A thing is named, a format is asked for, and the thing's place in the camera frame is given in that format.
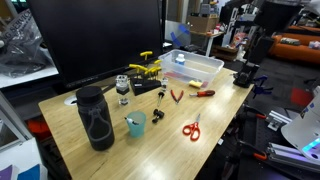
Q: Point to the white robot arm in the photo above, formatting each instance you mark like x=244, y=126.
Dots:
x=304, y=131

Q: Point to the cardboard box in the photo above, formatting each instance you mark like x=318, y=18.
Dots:
x=202, y=24

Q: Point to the black knob object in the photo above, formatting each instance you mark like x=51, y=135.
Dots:
x=158, y=115

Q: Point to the large black monitor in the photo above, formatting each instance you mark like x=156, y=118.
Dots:
x=90, y=40

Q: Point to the red-handled scissors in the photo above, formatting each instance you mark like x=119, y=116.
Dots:
x=192, y=130

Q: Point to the black marker in cup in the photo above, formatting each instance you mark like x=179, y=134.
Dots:
x=129, y=120

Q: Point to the black insulated water bottle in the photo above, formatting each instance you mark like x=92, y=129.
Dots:
x=95, y=116

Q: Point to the black and silver screwdriver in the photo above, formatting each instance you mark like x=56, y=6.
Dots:
x=160, y=97

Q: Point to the teal plastic cup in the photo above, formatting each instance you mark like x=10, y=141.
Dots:
x=137, y=130

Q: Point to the black hex key stand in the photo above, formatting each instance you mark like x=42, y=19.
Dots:
x=140, y=86

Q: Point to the white blue-label bottle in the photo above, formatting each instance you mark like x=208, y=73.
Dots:
x=180, y=59

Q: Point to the clear plastic storage box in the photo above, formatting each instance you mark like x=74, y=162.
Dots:
x=196, y=67

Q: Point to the black desk clamp mount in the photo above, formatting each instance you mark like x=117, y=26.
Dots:
x=245, y=76

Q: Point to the orange sofa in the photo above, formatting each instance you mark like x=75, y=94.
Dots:
x=301, y=52

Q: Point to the grey plastic bag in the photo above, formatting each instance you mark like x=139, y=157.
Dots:
x=21, y=54

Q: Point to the yellow sticky note pad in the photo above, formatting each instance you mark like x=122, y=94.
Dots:
x=196, y=84

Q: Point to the red black screwdriver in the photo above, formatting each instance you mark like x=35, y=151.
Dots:
x=203, y=93

